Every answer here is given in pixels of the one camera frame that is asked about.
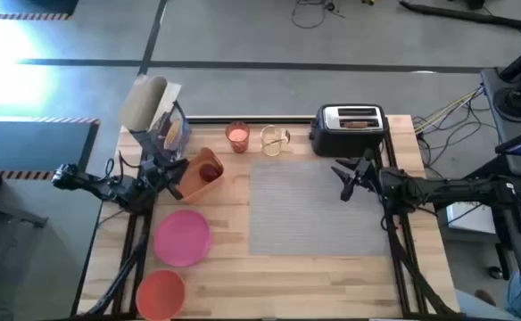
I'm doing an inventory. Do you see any black chrome-top toaster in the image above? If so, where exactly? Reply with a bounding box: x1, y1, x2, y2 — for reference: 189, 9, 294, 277
309, 103, 389, 158

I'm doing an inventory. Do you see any pink plate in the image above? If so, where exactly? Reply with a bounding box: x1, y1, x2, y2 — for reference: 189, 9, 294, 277
153, 209, 212, 268

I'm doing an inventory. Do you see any black round stand base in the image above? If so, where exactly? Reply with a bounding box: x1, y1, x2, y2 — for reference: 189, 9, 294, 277
494, 86, 521, 120

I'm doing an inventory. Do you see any orange rectangular tray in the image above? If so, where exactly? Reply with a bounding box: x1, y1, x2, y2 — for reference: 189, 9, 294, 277
174, 146, 225, 204

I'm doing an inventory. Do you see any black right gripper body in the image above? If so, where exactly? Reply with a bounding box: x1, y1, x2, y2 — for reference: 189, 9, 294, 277
352, 149, 385, 193

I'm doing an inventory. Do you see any clear ribbed glass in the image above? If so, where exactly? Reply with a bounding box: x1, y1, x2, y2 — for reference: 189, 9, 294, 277
260, 125, 285, 158

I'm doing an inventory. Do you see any white paper box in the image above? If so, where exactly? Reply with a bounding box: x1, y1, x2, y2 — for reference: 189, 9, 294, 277
446, 200, 498, 235

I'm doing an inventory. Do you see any orange tumbler with juice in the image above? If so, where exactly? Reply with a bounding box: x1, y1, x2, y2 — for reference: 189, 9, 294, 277
225, 121, 252, 154

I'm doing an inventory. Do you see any orange bowl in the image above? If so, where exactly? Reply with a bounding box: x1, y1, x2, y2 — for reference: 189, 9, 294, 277
135, 268, 186, 321

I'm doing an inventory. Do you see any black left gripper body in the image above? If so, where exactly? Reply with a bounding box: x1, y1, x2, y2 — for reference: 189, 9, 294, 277
140, 153, 179, 191

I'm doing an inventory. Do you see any grey desk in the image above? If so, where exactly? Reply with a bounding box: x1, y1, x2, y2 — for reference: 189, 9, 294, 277
481, 66, 521, 282

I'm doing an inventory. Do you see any black aluminium table frame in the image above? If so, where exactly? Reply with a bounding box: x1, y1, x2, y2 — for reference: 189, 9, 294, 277
70, 114, 462, 321

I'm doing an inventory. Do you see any red apple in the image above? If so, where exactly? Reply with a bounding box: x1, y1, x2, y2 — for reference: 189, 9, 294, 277
198, 163, 220, 183

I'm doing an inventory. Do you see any yellow cable bundle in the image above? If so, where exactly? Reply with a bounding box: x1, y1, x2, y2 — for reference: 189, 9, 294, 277
414, 86, 484, 135

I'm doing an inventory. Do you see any blue cereal box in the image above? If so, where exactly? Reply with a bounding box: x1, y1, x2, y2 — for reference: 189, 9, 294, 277
118, 74, 192, 162

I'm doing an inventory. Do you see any grey metal stand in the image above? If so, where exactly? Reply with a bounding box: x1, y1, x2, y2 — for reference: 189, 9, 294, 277
0, 191, 50, 313

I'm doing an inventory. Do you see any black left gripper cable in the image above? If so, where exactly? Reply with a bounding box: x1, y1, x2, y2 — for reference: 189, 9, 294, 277
103, 157, 130, 180

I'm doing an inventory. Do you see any thick black hose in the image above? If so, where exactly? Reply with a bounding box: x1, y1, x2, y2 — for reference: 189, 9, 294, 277
398, 0, 521, 31

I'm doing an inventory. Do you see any thin black floor cable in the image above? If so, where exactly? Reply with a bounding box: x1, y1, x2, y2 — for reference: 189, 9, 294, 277
290, 0, 346, 30

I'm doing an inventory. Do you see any gold spoon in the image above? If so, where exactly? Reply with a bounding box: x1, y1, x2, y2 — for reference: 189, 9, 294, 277
263, 128, 292, 148

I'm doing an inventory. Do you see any grey woven placemat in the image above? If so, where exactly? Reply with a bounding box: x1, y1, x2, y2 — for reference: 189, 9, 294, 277
248, 159, 392, 257

